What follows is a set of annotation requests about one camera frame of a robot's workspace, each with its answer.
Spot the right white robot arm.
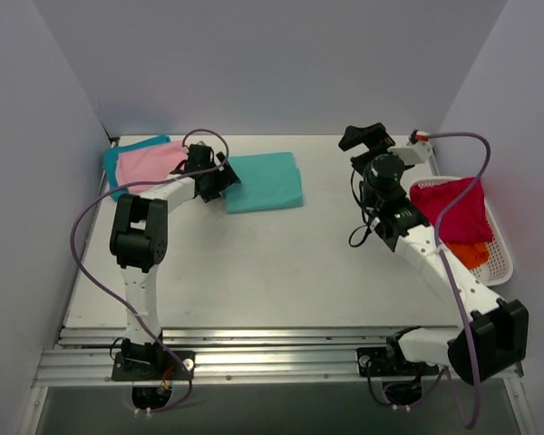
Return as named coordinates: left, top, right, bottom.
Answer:
left=338, top=122, right=529, bottom=386

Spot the pink folded t shirt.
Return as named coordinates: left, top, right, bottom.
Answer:
left=116, top=141, right=187, bottom=185

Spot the white plastic basket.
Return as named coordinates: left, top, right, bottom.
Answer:
left=410, top=176, right=513, bottom=286

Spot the teal folded t shirt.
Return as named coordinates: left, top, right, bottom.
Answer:
left=102, top=135, right=173, bottom=202

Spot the magenta t shirt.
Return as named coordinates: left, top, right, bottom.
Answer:
left=409, top=178, right=493, bottom=245

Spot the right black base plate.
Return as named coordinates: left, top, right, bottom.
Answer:
left=355, top=346, right=440, bottom=378

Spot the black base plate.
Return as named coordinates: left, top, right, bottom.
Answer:
left=111, top=351, right=196, bottom=382
left=355, top=346, right=440, bottom=378

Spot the mint green t shirt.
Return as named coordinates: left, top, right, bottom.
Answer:
left=224, top=151, right=304, bottom=214

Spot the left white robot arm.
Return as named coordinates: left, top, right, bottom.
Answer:
left=110, top=142, right=240, bottom=380

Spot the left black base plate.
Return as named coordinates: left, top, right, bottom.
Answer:
left=111, top=351, right=196, bottom=382

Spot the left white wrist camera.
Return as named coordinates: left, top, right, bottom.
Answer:
left=191, top=141, right=212, bottom=152

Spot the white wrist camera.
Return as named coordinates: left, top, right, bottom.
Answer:
left=389, top=130, right=433, bottom=167
left=191, top=141, right=212, bottom=152

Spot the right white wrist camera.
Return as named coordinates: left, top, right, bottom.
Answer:
left=389, top=130, right=433, bottom=167

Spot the thin black cable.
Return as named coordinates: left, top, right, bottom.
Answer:
left=347, top=169, right=380, bottom=249

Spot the orange t shirt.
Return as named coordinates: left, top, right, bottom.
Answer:
left=447, top=242, right=490, bottom=270

